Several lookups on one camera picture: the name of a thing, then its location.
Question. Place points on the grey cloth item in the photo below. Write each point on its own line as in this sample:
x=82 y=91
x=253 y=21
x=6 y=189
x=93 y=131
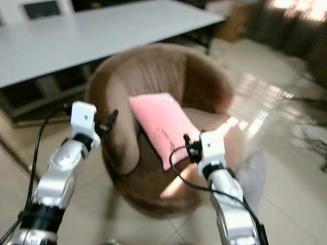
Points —
x=253 y=171

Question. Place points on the dark curtain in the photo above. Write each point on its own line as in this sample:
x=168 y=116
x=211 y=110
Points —
x=291 y=35

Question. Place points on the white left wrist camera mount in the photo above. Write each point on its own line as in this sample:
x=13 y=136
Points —
x=84 y=120

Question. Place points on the brown cardboard box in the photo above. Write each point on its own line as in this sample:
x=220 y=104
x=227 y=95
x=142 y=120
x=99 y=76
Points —
x=234 y=23

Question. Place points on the dark framed wall panel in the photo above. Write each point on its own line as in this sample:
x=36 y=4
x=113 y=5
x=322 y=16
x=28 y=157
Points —
x=42 y=9

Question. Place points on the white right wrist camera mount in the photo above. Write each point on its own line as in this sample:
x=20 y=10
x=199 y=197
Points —
x=213 y=148

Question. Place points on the low dark shelf cabinet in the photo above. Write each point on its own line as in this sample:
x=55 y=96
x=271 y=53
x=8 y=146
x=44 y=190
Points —
x=41 y=94

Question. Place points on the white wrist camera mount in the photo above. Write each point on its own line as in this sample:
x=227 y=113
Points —
x=213 y=148
x=84 y=120

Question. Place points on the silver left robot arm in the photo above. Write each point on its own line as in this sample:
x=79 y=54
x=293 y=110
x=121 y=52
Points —
x=61 y=176

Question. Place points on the white long table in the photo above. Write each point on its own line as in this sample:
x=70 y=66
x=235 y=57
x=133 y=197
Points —
x=107 y=30

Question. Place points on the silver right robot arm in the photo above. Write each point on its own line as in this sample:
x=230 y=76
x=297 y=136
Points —
x=232 y=209

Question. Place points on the pink pillow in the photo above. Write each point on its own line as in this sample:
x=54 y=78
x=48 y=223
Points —
x=158 y=122

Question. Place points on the brown round velvet armchair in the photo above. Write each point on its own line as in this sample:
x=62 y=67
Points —
x=158 y=69

